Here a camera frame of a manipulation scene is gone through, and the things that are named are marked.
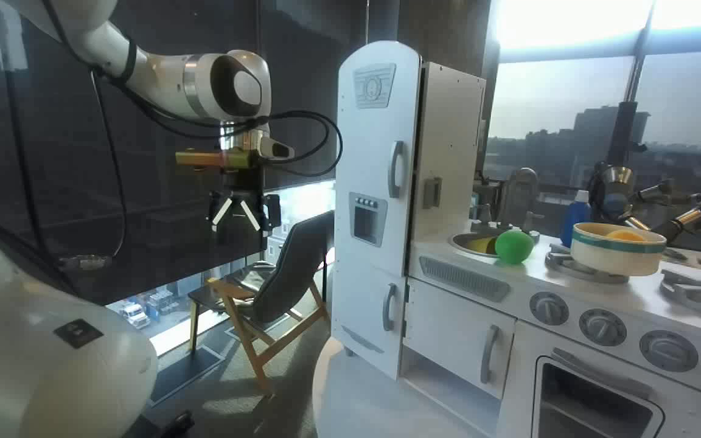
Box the blue bottle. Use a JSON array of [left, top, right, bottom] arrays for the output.
[[558, 189, 594, 249]]

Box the green toy ball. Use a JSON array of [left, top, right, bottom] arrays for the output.
[[492, 225, 535, 267]]

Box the grey metal pole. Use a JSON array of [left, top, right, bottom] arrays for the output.
[[604, 0, 657, 172]]

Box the yellow toy in sink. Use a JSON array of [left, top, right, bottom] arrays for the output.
[[469, 234, 498, 256]]

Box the short white fridge door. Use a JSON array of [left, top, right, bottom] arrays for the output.
[[329, 256, 409, 382]]

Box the wooden folding chair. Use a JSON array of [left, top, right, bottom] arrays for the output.
[[188, 211, 336, 391]]

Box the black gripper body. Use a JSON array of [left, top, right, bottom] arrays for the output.
[[212, 165, 267, 204]]

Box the white oven door with window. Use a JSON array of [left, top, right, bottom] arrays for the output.
[[495, 320, 701, 438]]

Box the grey toy faucet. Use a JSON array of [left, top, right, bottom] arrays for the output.
[[498, 165, 541, 234]]

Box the gold wrist camera mount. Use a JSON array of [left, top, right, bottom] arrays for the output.
[[175, 145, 298, 170]]

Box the grey round stove knob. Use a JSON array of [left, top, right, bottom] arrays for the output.
[[637, 326, 701, 374], [576, 306, 631, 351], [529, 289, 573, 328]]

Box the small white cabinet door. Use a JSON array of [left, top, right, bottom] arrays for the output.
[[402, 277, 518, 401]]

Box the white bowl with green stripe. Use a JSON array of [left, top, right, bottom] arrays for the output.
[[569, 218, 669, 279]]

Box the white toy kitchen unit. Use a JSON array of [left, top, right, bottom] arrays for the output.
[[329, 38, 701, 438]]

